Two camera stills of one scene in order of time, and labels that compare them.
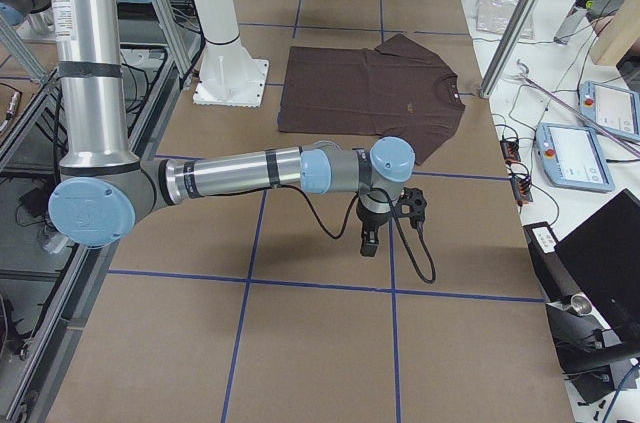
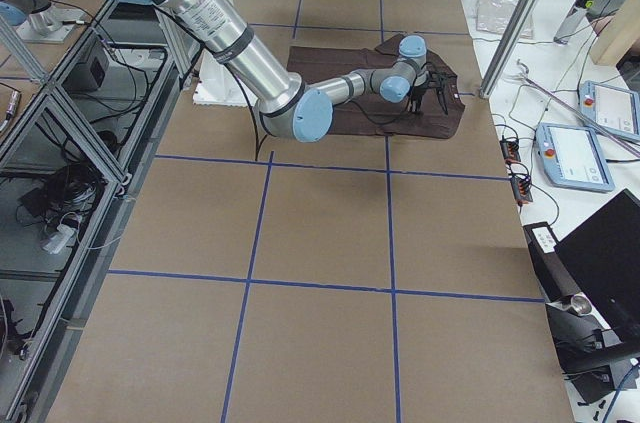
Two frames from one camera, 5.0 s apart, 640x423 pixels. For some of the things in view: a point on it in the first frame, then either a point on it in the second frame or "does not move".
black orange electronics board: (521, 185) does not move
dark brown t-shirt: (396, 90) does not move
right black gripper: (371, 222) -> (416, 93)
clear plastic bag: (494, 13) does not move
